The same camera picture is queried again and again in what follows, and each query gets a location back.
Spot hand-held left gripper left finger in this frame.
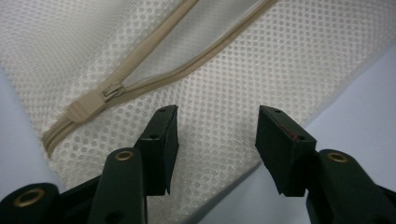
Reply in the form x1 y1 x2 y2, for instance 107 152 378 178
134 104 181 198

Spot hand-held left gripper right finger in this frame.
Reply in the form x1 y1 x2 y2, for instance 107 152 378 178
254 105 318 198

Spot cream mesh laundry bag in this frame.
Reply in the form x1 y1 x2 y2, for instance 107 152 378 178
0 0 396 224

